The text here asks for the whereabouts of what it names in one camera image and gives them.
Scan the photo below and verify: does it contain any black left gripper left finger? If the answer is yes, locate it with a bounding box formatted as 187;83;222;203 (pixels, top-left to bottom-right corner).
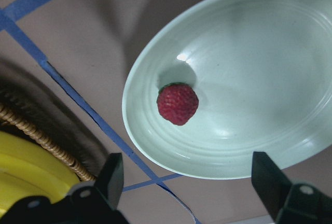
95;153;123;209

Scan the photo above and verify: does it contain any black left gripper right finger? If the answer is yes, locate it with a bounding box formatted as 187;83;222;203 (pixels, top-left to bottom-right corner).
251;151;292;220

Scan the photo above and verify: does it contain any red strawberry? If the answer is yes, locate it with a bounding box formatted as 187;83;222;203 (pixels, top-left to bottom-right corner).
156;82;199;126

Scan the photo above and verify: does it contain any light green plate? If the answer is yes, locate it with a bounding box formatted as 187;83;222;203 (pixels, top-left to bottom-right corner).
122;0;331;179

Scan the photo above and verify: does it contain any yellow banana bunch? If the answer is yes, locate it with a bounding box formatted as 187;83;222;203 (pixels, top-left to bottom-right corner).
1;131;79;216

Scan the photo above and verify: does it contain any brown wicker basket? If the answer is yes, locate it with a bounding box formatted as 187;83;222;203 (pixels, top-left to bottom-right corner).
1;78;105;181

